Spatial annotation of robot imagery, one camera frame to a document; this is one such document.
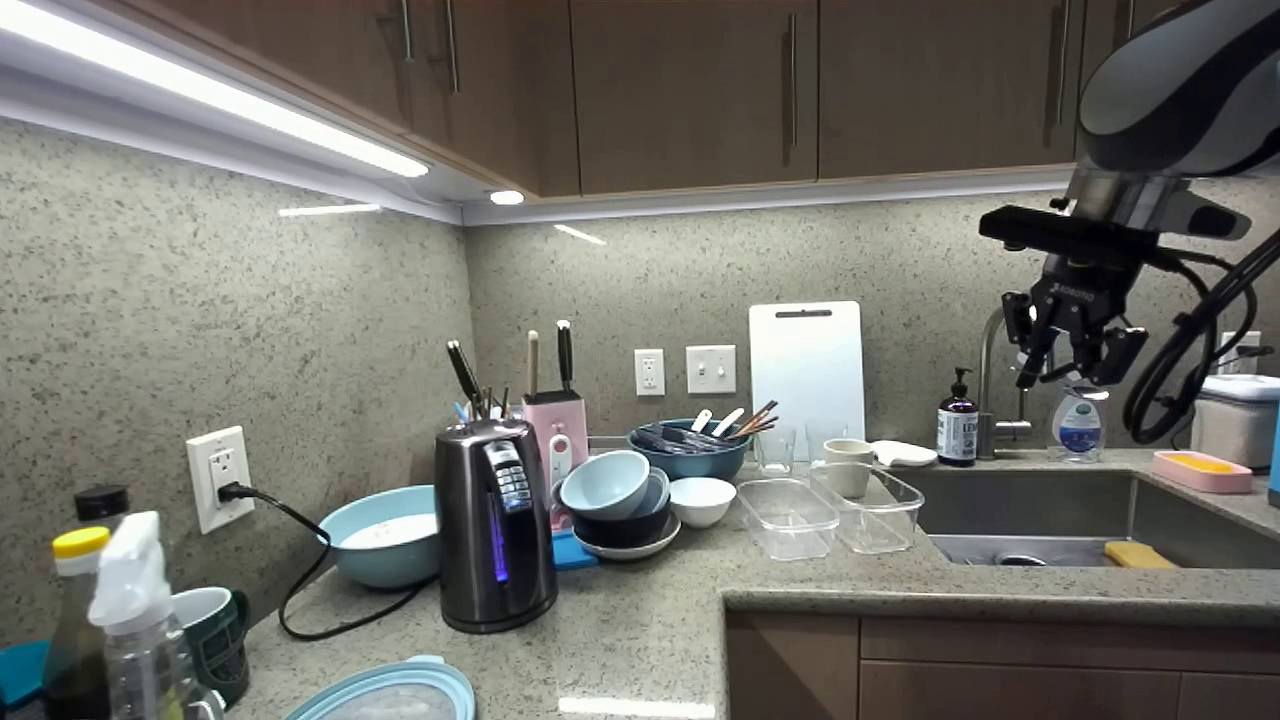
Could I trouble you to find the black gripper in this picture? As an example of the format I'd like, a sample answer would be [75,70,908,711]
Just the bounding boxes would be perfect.
[1012,252,1154,391]

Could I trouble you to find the blue plastic item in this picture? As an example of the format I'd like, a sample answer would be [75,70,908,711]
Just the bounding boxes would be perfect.
[0,635,62,720]

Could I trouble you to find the under-cabinet light strip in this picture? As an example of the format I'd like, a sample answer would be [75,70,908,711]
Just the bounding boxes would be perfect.
[0,0,437,185]

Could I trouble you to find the metal bar cabinet handle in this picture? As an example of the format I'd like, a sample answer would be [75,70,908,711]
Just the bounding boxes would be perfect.
[394,0,422,66]
[439,0,469,95]
[1044,0,1078,135]
[776,13,800,170]

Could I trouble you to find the black capped dark bottle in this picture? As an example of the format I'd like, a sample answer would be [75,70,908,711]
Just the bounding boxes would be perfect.
[68,484,135,532]

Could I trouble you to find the small light blue bowl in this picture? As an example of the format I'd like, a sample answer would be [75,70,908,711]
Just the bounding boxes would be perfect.
[553,446,659,524]

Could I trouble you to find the yellow sponge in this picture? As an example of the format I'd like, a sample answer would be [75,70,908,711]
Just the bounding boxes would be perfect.
[1099,536,1181,576]
[1163,451,1239,478]

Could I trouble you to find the steel sink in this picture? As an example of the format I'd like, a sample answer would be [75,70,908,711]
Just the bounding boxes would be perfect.
[918,462,1280,576]

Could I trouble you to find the blue dish cloth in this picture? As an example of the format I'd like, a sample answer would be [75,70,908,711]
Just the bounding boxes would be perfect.
[545,528,604,576]

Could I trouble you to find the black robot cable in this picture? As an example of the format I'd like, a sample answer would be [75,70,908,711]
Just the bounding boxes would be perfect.
[1122,232,1280,451]

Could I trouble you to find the dark blue utensil bowl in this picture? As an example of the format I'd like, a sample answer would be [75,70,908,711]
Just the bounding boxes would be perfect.
[627,414,754,484]

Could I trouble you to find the grey utensil holder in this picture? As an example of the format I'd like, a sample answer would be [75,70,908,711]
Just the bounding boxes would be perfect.
[458,382,528,430]

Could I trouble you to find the white mug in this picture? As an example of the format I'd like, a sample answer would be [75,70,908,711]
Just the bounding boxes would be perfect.
[815,430,881,502]

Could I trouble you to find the white storage container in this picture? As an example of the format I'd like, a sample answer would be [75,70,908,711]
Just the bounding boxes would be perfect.
[1188,369,1280,474]

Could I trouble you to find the clear spray bottle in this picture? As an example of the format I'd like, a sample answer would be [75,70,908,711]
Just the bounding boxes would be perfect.
[85,509,230,720]

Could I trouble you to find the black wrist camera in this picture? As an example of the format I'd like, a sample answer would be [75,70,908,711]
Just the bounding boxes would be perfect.
[975,194,1172,270]

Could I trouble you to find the white double light switch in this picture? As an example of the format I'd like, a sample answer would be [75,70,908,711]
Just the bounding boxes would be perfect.
[681,341,741,400]

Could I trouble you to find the black electric kettle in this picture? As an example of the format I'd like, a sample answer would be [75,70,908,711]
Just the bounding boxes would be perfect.
[429,411,565,640]

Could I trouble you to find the white plate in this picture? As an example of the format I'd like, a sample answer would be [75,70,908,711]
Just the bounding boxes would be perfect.
[572,516,687,567]

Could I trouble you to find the white wall outlet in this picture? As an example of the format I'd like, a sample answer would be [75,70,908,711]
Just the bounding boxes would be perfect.
[179,420,261,540]
[1218,328,1269,378]

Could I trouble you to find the brown handled utensil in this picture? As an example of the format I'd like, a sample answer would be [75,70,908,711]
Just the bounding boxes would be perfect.
[731,396,783,445]

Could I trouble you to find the blue bottle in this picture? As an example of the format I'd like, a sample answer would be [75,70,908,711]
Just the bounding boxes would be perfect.
[1264,396,1280,511]

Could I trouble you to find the dark soap pump bottle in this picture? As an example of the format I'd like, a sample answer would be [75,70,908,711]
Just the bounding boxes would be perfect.
[933,364,983,473]

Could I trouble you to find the white shallow dish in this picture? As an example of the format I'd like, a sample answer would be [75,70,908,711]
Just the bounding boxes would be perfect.
[863,436,946,474]

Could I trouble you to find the clear plastic container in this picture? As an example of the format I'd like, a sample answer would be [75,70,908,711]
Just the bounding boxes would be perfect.
[835,461,927,560]
[738,473,847,563]

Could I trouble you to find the large light blue bowl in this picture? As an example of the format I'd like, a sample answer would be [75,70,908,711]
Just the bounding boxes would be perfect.
[315,478,450,594]

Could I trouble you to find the clear drinking glass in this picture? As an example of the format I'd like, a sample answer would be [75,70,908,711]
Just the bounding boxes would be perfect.
[754,420,819,489]

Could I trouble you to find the pink sponge tray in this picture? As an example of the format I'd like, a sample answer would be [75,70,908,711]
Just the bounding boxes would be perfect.
[1148,446,1261,500]

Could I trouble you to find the black power cord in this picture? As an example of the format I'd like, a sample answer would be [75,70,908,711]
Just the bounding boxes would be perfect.
[211,478,450,642]

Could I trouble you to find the pink knife block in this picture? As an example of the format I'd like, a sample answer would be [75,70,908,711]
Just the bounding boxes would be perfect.
[522,386,598,540]

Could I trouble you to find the small white bowl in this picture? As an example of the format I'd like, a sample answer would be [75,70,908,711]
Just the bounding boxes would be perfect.
[664,473,741,532]

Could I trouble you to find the stacked blue bowls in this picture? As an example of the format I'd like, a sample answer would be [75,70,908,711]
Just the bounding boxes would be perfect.
[572,468,681,550]

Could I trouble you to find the dark green mug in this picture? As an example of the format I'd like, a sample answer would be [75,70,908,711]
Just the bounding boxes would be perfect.
[170,583,256,711]

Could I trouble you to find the white cutting board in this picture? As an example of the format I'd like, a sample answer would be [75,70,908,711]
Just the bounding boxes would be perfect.
[746,295,872,462]

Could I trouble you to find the black handled knife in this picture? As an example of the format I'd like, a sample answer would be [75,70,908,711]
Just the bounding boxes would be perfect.
[553,314,580,400]
[443,337,491,420]

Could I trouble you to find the yellow capped oil bottle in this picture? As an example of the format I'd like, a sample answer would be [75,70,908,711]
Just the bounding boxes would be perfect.
[42,524,119,720]

